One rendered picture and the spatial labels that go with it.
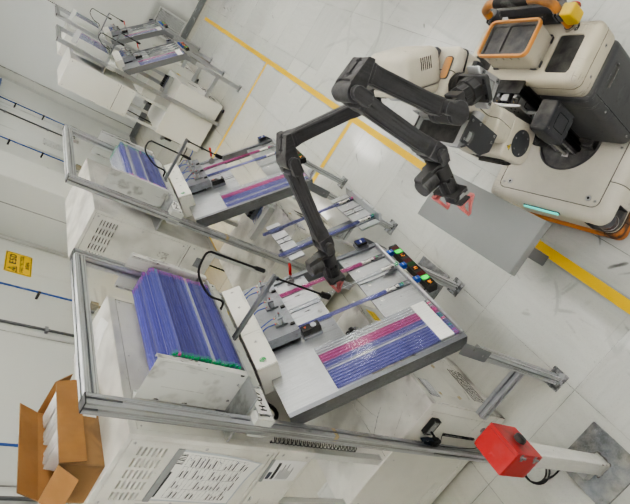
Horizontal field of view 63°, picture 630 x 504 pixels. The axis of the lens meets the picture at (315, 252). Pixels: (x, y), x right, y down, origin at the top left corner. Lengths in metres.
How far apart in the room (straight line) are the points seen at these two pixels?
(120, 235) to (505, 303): 2.03
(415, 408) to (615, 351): 0.89
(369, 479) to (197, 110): 5.01
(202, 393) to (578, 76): 1.67
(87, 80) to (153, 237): 3.55
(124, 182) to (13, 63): 6.66
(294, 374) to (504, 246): 0.96
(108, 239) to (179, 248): 0.38
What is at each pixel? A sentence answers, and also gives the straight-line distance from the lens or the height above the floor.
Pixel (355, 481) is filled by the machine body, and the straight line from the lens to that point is 2.40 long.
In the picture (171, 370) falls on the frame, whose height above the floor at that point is 1.65.
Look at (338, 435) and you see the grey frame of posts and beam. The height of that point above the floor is 1.01.
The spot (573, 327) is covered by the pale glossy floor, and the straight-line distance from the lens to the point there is 2.62.
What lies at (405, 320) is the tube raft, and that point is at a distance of 2.04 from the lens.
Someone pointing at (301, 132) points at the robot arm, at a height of 1.45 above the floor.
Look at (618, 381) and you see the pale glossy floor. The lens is 2.51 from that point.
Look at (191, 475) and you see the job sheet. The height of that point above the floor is 1.45.
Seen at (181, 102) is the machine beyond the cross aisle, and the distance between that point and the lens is 6.40.
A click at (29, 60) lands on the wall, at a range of 9.37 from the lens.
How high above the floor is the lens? 2.35
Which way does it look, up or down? 36 degrees down
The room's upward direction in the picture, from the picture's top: 67 degrees counter-clockwise
